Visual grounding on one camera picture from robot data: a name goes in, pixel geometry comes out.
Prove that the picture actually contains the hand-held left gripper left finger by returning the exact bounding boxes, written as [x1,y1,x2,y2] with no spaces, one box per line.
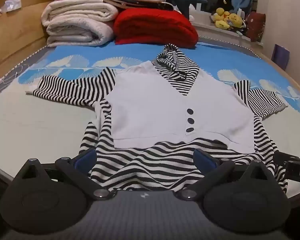
[13,148,115,200]

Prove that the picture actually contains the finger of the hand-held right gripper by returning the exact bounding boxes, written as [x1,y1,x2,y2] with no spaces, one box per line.
[273,149,300,167]

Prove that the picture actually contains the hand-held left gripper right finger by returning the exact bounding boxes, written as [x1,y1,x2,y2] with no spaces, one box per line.
[174,149,276,202]

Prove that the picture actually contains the striped hooded sweater white vest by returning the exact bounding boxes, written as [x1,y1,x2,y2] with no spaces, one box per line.
[26,44,289,191]

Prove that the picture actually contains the blue and white printed bedsheet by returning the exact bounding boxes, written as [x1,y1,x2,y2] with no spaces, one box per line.
[0,35,300,202]

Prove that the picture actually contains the cream folded blanket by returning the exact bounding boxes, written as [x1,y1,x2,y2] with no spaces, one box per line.
[41,0,119,47]

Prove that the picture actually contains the red knit blanket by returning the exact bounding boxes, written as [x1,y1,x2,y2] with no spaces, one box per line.
[113,8,199,47]

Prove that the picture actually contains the yellow plush toys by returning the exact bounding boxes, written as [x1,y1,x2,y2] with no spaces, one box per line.
[211,7,243,30]

